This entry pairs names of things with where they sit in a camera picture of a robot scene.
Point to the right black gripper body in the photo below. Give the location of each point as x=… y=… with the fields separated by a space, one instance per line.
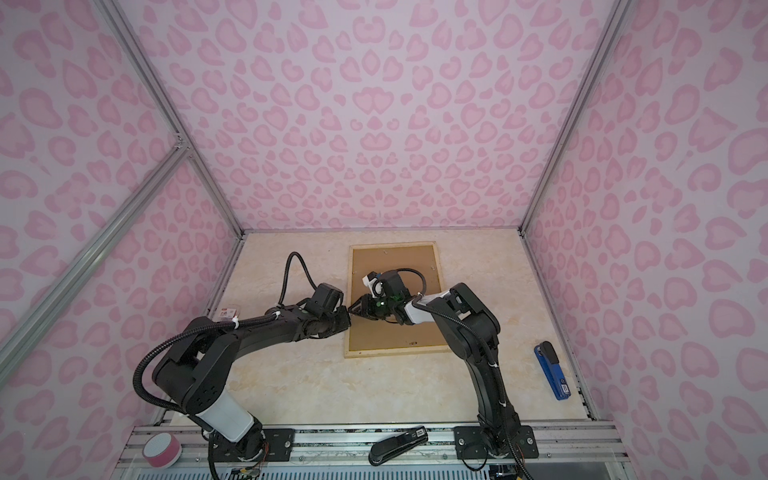
x=383 y=307

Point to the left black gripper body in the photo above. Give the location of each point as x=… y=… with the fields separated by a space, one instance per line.
x=337 y=322

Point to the brown frame backing board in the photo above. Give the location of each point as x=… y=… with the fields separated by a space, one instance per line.
x=396 y=336

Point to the light wooden picture frame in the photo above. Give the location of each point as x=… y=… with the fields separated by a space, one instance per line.
x=347 y=300

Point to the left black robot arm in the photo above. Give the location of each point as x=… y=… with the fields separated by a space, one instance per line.
x=195 y=366

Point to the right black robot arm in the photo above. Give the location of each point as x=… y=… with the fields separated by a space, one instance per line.
x=471 y=332

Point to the small clear pin box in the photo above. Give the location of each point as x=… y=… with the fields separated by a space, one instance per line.
x=227 y=314

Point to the black stapler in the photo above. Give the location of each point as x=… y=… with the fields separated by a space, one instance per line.
x=394 y=446

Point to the blue stapler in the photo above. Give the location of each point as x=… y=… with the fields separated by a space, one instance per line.
x=552 y=370

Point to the pink white tape roll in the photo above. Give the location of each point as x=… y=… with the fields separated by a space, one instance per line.
x=162 y=450

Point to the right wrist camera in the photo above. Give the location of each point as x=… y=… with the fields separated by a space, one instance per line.
x=373 y=283

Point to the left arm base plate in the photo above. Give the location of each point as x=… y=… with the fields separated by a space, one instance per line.
x=271 y=445

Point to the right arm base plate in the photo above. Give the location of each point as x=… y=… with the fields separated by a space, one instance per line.
x=477 y=443

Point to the aluminium mounting rail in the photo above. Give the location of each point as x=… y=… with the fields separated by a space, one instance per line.
x=569 y=449

